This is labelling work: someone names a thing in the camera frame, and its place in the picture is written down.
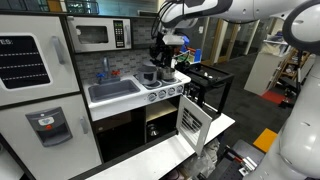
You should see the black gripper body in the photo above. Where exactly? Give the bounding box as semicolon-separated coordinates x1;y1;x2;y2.
159;45;179;66

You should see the silver metal pot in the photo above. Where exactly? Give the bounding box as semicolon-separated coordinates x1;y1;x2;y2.
158;67;177;82

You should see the grey pot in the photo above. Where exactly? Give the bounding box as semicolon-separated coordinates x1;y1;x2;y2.
137;65;159;85

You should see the small shiny metal pot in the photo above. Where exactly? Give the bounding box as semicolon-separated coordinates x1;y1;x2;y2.
146;123;162;138

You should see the grey stovetop burner panel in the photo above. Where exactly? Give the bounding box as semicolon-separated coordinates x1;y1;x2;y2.
133;71;184;91

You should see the small blue box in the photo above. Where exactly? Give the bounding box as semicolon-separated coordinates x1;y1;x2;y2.
194;48;203;64

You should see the grey toy sink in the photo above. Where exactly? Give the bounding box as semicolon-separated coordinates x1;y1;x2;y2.
87;79;141;103

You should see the grey toy faucet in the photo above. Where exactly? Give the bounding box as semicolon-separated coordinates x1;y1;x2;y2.
97;55;121;85

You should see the white black toy kitchen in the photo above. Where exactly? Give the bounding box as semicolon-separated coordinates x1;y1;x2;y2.
0;9;193;180

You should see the white toy microwave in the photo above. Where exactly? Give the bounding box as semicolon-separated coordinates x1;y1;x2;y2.
67;15;133;54

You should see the white oven door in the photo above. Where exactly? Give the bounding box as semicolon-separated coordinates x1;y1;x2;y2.
175;94;213;157

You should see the white cabinet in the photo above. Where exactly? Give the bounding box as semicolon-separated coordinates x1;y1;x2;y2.
243;49;285;96

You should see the white chalkboard fridge door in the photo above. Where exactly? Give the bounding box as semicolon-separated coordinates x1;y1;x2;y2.
0;14;81;108

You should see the clear plastic bag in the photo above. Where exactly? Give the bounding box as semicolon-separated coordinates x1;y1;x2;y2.
181;138;221;180

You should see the red floor mat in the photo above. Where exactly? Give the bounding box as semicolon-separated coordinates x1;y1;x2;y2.
260;90;287;105

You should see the yellow floor mat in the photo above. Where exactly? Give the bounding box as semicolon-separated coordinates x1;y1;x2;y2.
252;127;280;154

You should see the orange wooden box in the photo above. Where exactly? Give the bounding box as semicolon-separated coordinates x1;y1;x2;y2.
46;0;63;13

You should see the wooden shelf unit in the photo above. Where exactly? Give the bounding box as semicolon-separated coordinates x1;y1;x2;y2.
281;49;316;85

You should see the white dispenser fridge door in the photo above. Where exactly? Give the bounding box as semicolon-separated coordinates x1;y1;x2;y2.
0;94;103;180

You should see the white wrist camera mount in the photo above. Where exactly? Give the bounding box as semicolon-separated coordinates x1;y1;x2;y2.
162;34;185;46

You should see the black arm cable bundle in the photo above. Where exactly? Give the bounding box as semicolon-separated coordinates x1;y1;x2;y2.
150;0;176;42

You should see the black metal frame cart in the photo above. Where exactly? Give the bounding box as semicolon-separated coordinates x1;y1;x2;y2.
176;61;235;118

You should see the black equipment with silver bracket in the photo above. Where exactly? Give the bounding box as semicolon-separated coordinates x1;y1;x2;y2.
208;139;266;180

